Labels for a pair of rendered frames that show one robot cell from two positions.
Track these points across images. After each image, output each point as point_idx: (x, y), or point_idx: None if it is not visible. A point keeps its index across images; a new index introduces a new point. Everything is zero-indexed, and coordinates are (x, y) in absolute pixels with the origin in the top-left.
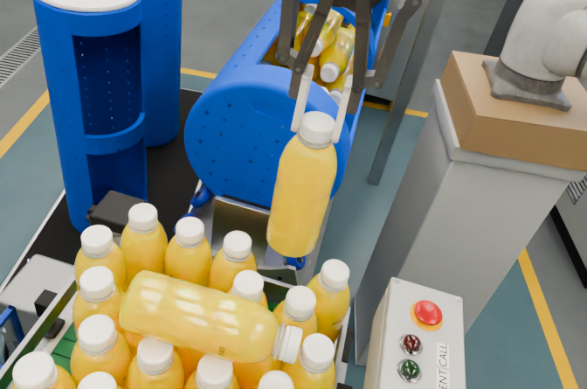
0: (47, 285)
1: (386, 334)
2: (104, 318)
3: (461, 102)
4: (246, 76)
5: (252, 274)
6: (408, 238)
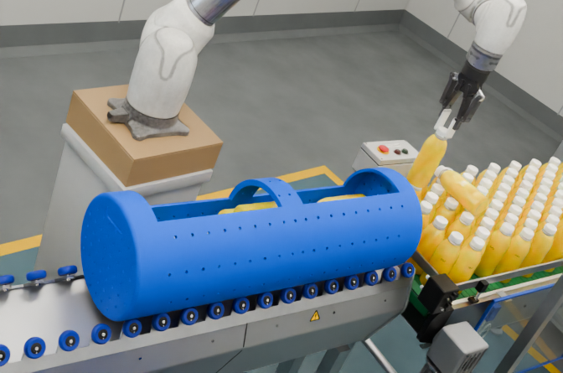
0: (464, 334)
1: (401, 158)
2: (485, 220)
3: (191, 158)
4: (410, 190)
5: (430, 195)
6: None
